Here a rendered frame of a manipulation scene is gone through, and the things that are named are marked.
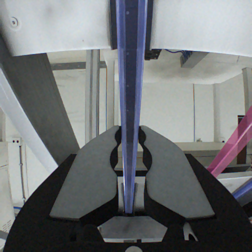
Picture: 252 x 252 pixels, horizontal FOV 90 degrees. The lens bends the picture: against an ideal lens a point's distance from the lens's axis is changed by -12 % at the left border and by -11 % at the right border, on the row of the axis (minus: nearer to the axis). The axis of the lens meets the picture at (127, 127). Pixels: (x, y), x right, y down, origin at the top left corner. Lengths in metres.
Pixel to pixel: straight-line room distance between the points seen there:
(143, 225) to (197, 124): 1.87
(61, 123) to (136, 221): 0.27
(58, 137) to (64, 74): 2.06
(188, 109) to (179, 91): 0.28
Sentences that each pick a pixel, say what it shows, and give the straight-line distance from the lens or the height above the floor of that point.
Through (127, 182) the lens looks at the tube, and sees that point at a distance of 0.19.
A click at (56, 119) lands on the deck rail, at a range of 0.17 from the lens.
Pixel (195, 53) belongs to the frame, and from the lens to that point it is 0.54.
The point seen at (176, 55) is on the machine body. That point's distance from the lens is 0.63.
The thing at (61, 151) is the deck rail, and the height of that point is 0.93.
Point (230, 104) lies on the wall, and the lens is 2.43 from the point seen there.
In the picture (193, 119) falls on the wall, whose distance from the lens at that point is 2.10.
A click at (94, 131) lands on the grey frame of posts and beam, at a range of 0.46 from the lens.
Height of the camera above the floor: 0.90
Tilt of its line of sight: level
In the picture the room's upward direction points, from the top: 180 degrees clockwise
